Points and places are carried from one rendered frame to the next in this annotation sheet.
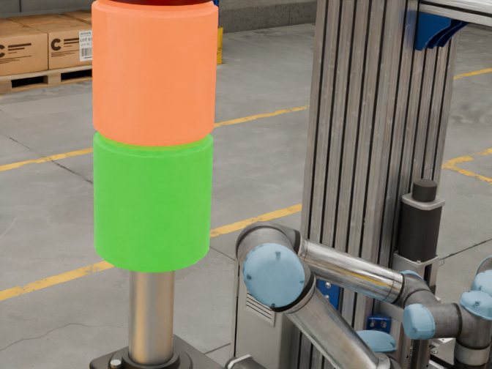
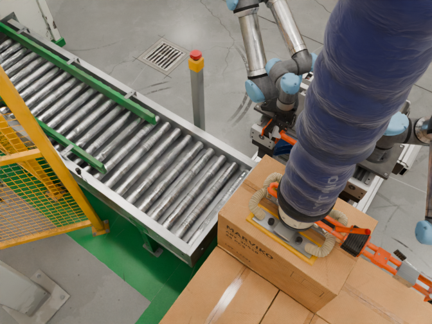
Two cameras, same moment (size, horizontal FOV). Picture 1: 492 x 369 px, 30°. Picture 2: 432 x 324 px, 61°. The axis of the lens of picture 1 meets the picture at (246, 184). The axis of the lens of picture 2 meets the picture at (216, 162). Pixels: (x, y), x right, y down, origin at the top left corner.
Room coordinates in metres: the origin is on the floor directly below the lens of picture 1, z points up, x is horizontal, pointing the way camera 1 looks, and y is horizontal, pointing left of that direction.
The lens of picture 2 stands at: (1.26, -1.47, 2.49)
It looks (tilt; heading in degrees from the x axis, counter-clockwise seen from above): 58 degrees down; 77
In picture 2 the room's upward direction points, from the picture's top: 1 degrees clockwise
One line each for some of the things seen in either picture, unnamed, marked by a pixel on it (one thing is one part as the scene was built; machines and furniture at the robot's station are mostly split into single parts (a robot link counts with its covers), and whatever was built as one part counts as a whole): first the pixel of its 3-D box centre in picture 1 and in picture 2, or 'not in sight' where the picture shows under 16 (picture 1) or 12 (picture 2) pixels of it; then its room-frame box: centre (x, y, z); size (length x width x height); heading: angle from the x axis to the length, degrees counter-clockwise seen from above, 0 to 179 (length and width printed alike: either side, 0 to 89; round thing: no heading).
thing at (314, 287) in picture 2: not in sight; (290, 233); (1.77, -0.89, 0.75); 0.60 x 0.40 x 0.40; 131
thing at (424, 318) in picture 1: (428, 317); (281, 71); (1.78, -0.41, 1.38); 0.11 x 0.11 x 0.08; 10
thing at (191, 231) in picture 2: not in sight; (87, 125); (0.73, 0.26, 0.45); 2.31 x 0.60 x 0.08; 132
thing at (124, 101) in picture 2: not in sight; (73, 65); (0.70, 0.70, 0.60); 1.60 x 0.10 x 0.09; 132
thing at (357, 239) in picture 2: not in sight; (355, 240); (1.92, -1.09, 1.08); 0.10 x 0.08 x 0.06; 40
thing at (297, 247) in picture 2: not in sight; (284, 231); (1.68, -0.96, 0.97); 0.34 x 0.10 x 0.05; 130
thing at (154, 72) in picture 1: (154, 66); not in sight; (0.37, 0.04, 2.24); 0.05 x 0.05 x 0.05
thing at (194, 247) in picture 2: not in sight; (226, 207); (1.52, -0.61, 0.58); 0.70 x 0.03 x 0.06; 42
